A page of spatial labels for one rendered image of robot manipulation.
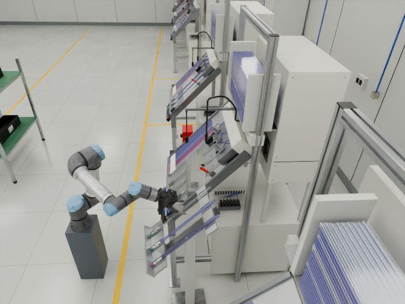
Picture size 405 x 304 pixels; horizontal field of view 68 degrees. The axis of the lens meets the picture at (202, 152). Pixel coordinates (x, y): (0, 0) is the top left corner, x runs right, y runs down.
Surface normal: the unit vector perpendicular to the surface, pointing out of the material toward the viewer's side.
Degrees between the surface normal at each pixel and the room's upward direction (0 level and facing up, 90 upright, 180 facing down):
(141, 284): 0
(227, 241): 90
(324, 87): 90
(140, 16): 90
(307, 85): 90
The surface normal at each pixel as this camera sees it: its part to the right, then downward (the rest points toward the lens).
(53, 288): 0.02, -0.82
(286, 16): 0.07, 0.57
